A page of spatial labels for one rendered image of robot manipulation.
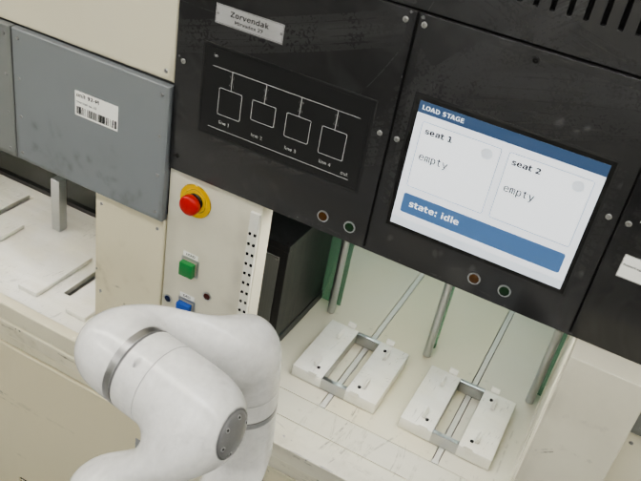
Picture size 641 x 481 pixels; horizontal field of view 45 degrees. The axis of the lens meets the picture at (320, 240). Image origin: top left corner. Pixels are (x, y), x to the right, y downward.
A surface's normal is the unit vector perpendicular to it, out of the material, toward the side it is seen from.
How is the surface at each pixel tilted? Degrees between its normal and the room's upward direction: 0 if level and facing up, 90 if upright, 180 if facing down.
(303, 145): 90
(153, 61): 90
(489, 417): 0
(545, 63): 90
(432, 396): 0
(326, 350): 0
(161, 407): 58
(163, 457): 62
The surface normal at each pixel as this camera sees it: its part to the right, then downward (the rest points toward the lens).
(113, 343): -0.18, -0.47
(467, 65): -0.45, 0.43
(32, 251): 0.16, -0.83
